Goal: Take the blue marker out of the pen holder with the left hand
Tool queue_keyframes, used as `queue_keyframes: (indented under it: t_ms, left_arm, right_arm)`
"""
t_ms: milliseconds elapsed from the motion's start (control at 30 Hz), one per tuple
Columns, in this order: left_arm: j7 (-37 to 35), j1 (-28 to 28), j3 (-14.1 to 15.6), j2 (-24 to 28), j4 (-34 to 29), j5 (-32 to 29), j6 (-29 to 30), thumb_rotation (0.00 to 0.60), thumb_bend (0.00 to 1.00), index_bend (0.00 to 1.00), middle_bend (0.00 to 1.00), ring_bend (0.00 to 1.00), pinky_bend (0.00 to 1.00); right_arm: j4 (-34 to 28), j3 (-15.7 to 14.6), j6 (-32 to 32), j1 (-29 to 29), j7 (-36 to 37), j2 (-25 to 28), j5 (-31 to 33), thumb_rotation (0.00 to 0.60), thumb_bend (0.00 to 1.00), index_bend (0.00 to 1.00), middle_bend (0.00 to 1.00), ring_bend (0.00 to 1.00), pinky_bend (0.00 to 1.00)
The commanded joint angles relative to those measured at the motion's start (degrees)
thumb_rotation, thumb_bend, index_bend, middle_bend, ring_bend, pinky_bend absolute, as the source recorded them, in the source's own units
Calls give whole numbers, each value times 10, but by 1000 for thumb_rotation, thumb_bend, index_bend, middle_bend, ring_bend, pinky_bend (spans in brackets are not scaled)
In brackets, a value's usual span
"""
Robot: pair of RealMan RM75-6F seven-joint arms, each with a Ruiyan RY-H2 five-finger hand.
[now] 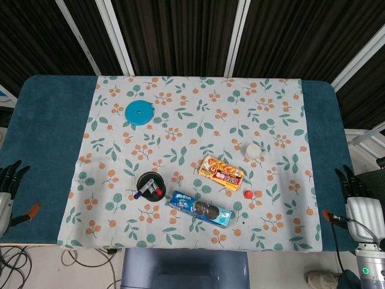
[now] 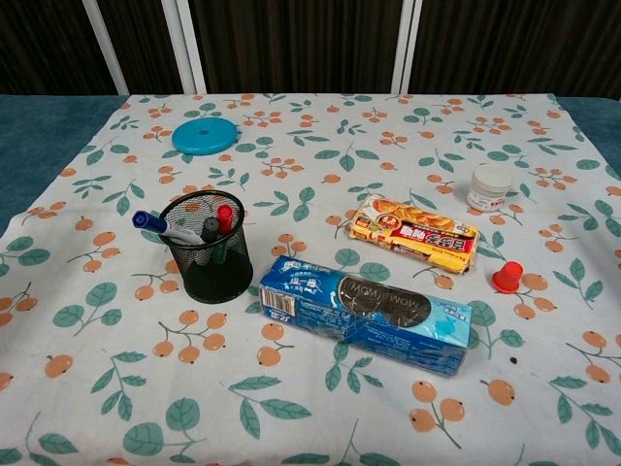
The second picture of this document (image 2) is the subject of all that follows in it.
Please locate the blue round plastic lid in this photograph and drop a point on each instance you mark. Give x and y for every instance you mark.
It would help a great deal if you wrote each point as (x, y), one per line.
(194, 141)

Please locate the floral print tablecloth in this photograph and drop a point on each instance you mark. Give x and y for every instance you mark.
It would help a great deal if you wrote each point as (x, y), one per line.
(310, 165)

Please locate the blue pen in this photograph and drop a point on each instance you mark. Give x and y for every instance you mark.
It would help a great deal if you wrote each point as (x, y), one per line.
(145, 219)

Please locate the thin white frame post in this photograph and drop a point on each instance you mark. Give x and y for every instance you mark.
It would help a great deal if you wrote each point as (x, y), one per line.
(107, 48)

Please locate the yellow snack package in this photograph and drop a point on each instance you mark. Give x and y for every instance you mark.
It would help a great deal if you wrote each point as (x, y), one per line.
(412, 233)

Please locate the black mesh pen holder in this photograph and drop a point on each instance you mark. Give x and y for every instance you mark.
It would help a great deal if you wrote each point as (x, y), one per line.
(218, 284)

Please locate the wide white frame post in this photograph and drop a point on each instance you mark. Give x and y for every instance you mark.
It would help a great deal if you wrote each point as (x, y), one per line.
(186, 48)

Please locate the red capped marker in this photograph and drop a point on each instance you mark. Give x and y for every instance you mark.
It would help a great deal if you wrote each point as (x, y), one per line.
(224, 218)

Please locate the blue cookie box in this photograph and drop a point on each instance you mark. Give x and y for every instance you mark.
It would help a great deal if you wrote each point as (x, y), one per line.
(310, 301)

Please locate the black capped marker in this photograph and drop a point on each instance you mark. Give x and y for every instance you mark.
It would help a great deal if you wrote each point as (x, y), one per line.
(210, 229)

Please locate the small red plastic cap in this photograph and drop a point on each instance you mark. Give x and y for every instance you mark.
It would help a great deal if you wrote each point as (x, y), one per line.
(507, 279)

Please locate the small white jar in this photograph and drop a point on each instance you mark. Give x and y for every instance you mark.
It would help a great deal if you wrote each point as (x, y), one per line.
(490, 187)

